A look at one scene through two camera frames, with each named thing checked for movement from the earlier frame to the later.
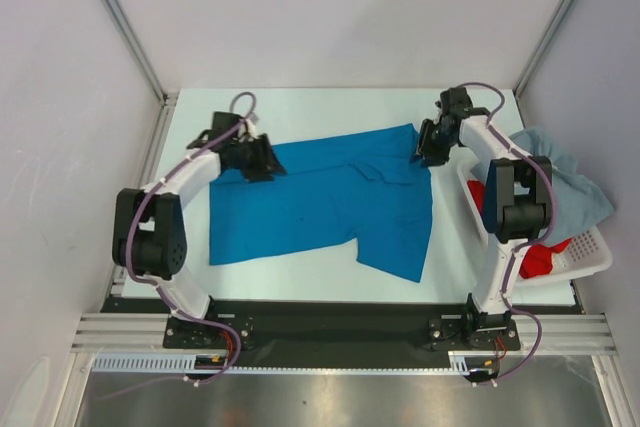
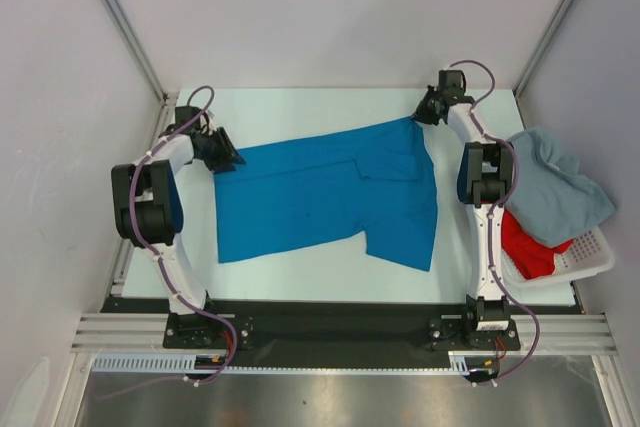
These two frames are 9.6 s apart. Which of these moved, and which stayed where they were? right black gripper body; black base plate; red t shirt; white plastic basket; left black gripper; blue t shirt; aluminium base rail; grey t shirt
Moved: left black gripper; right black gripper body; blue t shirt
Stayed: white plastic basket; black base plate; grey t shirt; aluminium base rail; red t shirt
